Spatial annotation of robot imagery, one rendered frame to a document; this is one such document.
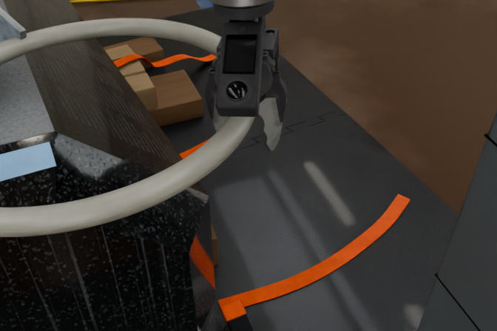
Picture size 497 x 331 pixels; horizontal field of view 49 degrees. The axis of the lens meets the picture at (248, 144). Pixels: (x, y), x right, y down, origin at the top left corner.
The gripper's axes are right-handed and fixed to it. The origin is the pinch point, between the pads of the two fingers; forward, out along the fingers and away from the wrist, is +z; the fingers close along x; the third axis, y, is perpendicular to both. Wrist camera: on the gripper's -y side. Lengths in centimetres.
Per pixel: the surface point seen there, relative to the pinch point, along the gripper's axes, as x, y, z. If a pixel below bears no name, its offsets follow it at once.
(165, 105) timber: 54, 113, 69
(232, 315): 12, 28, 78
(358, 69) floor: -21, 168, 81
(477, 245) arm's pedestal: -37.4, 13.2, 29.6
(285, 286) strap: 0, 43, 83
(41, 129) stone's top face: 32.5, 3.4, 2.0
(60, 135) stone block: 29.7, 3.6, 3.1
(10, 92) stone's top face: 41.8, 11.9, 1.1
